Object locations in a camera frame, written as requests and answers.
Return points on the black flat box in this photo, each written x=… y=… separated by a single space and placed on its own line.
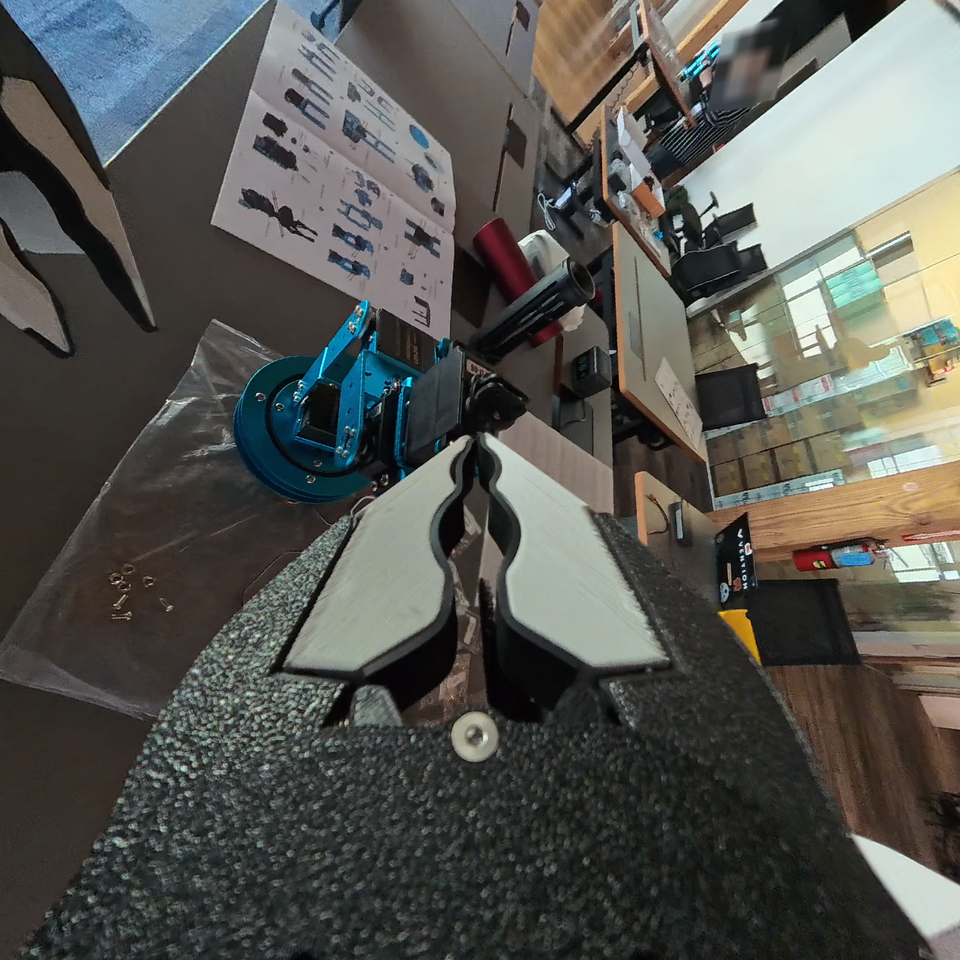
x=681 y=521

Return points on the large clear plastic bag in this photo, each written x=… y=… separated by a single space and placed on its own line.
x=187 y=525

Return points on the black cylindrical object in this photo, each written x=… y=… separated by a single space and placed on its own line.
x=540 y=307

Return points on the crumpled white cloth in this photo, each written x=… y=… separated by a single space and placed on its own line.
x=536 y=247

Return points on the black office chair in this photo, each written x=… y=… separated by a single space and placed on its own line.
x=731 y=221
x=720 y=274
x=731 y=397

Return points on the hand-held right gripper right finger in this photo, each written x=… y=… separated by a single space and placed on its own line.
x=577 y=592

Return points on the printed paper leaflet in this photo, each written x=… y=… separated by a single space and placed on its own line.
x=679 y=397

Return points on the cluttered wooden desk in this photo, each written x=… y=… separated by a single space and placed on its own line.
x=634 y=187

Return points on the grey desk with orange edge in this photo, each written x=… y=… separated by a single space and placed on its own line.
x=697 y=562
x=652 y=315

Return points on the red fire extinguisher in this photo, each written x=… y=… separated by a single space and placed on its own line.
x=825 y=559

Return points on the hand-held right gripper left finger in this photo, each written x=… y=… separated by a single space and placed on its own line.
x=375 y=592

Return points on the black laptop with stickers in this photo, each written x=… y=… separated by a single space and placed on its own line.
x=739 y=562

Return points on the black flat tray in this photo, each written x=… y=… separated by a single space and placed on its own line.
x=469 y=289

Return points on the dark grey desk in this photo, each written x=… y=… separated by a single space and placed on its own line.
x=75 y=420

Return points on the black power station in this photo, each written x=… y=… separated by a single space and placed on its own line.
x=592 y=371

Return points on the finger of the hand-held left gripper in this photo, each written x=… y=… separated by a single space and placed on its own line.
x=82 y=187
x=26 y=300

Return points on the loose silver screws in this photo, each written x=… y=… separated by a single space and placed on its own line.
x=124 y=592

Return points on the dark red metal bottle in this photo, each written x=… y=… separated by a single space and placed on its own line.
x=502 y=247

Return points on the blue toy robot arm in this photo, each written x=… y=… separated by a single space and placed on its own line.
x=277 y=420

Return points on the yellow storage box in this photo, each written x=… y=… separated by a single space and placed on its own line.
x=739 y=634

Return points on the assembly instruction manual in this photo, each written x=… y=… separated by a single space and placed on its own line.
x=337 y=187

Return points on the white foam sheet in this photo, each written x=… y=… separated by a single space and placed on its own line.
x=555 y=465

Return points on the black flat pad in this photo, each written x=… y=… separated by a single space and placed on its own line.
x=574 y=424

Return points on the stack of cardboard boxes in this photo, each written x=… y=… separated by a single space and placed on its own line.
x=787 y=457

